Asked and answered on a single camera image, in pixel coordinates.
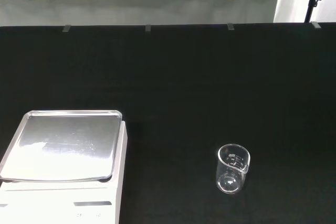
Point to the black table cloth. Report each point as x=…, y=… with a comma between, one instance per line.
x=183, y=90

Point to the grey tape strip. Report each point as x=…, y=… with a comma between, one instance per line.
x=67, y=28
x=230, y=26
x=148, y=28
x=316, y=24

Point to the white electronic balance steel pan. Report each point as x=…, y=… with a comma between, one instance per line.
x=65, y=142

